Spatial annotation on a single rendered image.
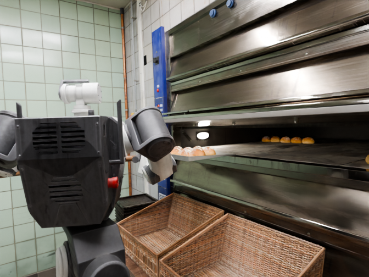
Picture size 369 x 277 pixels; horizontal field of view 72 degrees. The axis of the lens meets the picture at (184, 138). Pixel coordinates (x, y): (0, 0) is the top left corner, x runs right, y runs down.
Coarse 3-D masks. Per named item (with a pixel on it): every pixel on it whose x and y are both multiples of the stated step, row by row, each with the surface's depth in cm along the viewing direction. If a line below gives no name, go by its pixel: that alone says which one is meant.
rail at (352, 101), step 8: (296, 104) 98; (304, 104) 95; (312, 104) 92; (320, 104) 90; (328, 104) 87; (336, 104) 85; (344, 104) 83; (352, 104) 81; (216, 112) 135; (224, 112) 130; (232, 112) 125; (240, 112) 121; (248, 112) 117; (256, 112) 113
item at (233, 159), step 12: (228, 156) 150; (240, 156) 146; (276, 168) 123; (288, 168) 118; (300, 168) 113; (312, 168) 108; (324, 168) 104; (336, 168) 100; (348, 168) 98; (360, 168) 98; (360, 180) 94
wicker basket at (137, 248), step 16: (144, 208) 181; (160, 208) 189; (176, 208) 189; (192, 208) 175; (208, 208) 163; (128, 224) 174; (144, 224) 181; (160, 224) 190; (176, 224) 185; (192, 224) 171; (208, 224) 145; (128, 240) 154; (144, 240) 175; (160, 240) 174; (176, 240) 172; (128, 256) 155; (144, 256) 137; (160, 256) 126
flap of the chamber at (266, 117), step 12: (312, 108) 92; (324, 108) 88; (336, 108) 85; (348, 108) 82; (360, 108) 79; (168, 120) 175; (180, 120) 163; (192, 120) 152; (204, 120) 143; (216, 120) 137; (228, 120) 132; (240, 120) 127; (252, 120) 123; (264, 120) 119; (276, 120) 115; (288, 120) 111; (300, 120) 108; (312, 120) 105; (324, 120) 102; (336, 120) 99; (348, 120) 96; (360, 120) 94
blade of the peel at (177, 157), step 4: (216, 152) 166; (220, 152) 165; (172, 156) 147; (176, 156) 144; (180, 156) 140; (184, 156) 137; (192, 156) 136; (196, 156) 137; (200, 156) 139; (204, 156) 141; (208, 156) 142; (212, 156) 144; (216, 156) 146; (220, 156) 147; (184, 160) 137; (188, 160) 134; (192, 160) 136
